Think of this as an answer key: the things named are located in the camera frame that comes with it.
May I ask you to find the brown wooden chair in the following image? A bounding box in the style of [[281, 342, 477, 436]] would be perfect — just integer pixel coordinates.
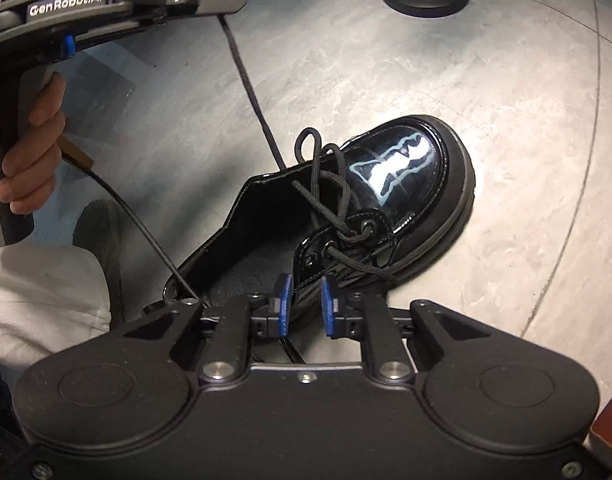
[[60, 136, 95, 172]]

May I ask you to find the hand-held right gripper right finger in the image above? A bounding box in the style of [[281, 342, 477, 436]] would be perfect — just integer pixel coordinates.
[[321, 274, 489, 386]]

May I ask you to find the black braided cable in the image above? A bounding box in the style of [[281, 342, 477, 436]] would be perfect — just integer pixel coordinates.
[[60, 142, 204, 307], [204, 0, 288, 172]]

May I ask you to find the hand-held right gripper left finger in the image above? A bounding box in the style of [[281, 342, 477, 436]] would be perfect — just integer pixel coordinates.
[[123, 274, 293, 386]]

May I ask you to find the person's left hand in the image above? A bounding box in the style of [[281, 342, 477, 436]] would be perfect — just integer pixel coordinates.
[[0, 72, 67, 217]]

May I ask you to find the dark red wooden chair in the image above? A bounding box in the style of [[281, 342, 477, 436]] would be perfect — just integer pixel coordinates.
[[587, 394, 612, 463]]

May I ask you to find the black glossy leather shoe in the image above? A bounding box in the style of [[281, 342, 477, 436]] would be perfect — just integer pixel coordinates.
[[163, 114, 475, 333]]

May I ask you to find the person's white pants leg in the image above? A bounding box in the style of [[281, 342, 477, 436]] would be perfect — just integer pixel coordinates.
[[0, 247, 112, 378]]

